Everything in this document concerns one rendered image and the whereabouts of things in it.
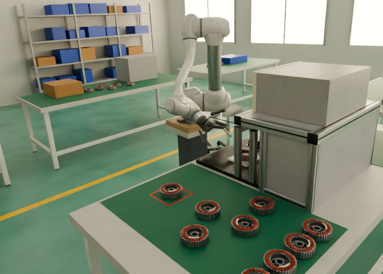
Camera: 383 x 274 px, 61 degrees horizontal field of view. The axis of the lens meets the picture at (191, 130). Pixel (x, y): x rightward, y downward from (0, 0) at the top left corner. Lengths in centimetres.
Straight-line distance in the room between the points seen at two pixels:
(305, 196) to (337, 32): 539
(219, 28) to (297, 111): 94
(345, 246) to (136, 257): 78
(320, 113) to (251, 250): 64
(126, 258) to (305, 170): 82
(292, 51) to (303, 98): 567
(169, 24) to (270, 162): 846
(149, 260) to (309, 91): 95
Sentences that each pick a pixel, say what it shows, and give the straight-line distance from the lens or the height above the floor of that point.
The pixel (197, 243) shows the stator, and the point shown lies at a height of 77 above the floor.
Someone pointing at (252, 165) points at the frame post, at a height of 87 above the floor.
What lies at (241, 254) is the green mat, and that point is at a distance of 129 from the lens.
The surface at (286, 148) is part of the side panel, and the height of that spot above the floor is 101.
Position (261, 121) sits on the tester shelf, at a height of 112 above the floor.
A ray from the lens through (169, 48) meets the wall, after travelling 987.
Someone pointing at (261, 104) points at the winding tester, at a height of 116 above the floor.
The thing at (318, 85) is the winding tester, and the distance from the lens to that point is 147.
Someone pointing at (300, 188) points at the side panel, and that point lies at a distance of 154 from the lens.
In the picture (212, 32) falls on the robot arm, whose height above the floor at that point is 148.
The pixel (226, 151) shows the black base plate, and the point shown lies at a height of 77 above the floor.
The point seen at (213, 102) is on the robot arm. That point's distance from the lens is 252.
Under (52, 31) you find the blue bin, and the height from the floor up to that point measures 146.
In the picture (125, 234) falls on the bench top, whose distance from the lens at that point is 143.
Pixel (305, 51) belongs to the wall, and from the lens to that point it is 703.
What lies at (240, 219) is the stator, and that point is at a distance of 141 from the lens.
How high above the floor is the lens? 158
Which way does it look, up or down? 19 degrees down
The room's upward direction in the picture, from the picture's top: 3 degrees counter-clockwise
